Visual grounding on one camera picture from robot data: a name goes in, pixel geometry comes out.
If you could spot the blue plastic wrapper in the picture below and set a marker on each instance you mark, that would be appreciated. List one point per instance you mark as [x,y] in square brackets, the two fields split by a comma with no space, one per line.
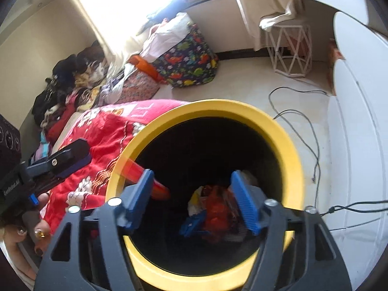
[191,225]

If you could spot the cream curtain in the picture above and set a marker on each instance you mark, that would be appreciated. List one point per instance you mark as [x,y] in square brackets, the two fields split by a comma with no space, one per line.
[266,0]
[91,15]

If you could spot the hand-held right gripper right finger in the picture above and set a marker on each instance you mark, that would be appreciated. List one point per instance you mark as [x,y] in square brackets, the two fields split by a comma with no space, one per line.
[245,201]

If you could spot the dinosaur print basket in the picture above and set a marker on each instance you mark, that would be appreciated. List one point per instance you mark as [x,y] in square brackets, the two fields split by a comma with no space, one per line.
[188,60]

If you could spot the person's left hand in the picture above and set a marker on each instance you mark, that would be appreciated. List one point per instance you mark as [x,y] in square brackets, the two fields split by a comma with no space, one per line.
[27,236]

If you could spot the white plastic bag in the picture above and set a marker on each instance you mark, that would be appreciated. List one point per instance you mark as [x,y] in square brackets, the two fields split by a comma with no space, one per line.
[196,200]

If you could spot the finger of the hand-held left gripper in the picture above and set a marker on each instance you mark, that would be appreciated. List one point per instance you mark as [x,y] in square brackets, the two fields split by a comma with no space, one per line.
[69,154]

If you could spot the beige bed sheet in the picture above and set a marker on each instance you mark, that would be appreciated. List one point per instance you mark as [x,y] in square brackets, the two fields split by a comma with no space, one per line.
[65,128]

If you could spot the white laundry bag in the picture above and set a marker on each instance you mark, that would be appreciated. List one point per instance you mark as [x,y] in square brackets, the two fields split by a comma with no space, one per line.
[169,36]

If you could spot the black bin yellow rim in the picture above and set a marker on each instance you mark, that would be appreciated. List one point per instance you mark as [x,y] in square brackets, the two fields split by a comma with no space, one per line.
[212,106]

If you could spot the orange bag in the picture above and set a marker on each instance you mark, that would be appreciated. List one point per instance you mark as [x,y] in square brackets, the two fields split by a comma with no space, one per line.
[145,65]

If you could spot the red floral blanket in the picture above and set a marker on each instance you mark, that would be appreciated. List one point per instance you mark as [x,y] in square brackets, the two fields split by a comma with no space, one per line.
[100,133]

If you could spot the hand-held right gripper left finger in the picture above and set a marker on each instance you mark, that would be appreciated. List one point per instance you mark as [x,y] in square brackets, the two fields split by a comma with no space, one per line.
[139,200]

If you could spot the striped colourful cloth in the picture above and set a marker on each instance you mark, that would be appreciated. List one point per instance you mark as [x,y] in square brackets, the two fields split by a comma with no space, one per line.
[42,151]

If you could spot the floral pink bag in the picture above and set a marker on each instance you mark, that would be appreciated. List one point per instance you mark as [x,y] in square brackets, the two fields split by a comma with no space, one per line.
[139,88]

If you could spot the red folded cloth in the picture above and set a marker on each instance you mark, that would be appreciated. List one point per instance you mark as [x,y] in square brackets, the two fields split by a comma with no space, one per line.
[59,122]

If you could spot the pale purple clothes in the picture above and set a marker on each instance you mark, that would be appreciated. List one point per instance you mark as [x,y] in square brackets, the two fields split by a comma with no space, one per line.
[116,85]

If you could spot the red plastic bag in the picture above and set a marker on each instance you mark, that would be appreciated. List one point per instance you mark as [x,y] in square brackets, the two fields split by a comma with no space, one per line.
[216,212]

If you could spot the brown cardboard box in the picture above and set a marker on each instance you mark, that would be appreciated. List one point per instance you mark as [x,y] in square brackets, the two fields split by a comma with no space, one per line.
[335,51]

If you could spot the pile of dark clothes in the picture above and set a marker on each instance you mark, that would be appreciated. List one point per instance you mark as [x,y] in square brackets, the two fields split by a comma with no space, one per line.
[66,78]

